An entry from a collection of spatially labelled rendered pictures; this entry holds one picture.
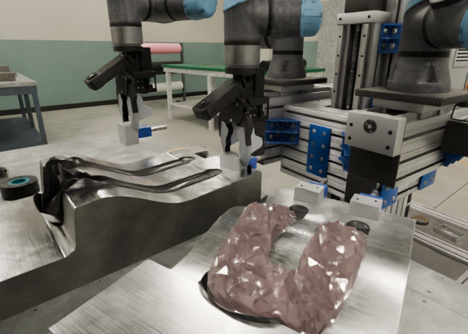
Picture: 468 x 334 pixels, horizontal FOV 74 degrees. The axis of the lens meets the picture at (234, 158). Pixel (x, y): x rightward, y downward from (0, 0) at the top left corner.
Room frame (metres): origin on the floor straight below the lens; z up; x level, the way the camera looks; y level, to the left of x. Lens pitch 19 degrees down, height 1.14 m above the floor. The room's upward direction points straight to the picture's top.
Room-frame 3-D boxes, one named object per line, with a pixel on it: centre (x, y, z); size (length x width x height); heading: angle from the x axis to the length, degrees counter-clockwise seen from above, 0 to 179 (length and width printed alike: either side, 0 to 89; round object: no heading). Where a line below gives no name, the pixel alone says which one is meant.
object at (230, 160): (0.70, -0.03, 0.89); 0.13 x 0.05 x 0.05; 130
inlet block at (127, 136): (0.84, 0.25, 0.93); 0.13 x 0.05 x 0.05; 130
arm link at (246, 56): (0.68, -0.01, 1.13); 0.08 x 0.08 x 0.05
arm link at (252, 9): (0.68, -0.02, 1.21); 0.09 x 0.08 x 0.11; 95
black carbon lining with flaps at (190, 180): (0.57, 0.20, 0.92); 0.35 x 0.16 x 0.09; 130
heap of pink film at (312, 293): (0.35, -0.08, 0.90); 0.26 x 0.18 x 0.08; 147
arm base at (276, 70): (1.26, -0.21, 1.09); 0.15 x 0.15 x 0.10
